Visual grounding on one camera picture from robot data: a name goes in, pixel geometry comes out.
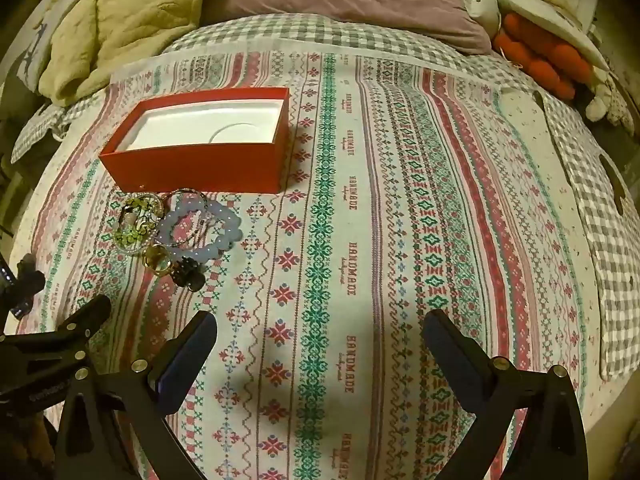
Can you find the beige quilt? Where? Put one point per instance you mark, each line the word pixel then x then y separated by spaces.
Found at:
pixel 125 25

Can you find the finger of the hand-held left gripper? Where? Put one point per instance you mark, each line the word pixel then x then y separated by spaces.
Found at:
pixel 27 280
pixel 75 322

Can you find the grey checked bedsheet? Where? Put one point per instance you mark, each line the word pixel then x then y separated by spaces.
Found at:
pixel 300 35

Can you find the red jewelry box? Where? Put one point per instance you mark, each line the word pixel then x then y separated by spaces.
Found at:
pixel 200 165

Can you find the deer print pillow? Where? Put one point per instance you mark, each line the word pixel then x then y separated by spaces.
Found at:
pixel 35 45

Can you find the white cushion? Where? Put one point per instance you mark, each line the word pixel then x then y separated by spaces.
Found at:
pixel 545 5

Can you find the cream and checked quilt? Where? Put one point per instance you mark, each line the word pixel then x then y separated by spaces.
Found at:
pixel 600 210

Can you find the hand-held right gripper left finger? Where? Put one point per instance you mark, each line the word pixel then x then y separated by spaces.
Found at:
pixel 186 355

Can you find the orange carrot plush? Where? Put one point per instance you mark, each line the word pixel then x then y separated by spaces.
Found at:
pixel 540 60

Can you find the patterned striped blanket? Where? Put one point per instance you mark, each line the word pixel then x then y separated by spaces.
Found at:
pixel 350 210

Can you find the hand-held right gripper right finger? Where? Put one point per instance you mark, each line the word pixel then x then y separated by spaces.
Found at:
pixel 450 355

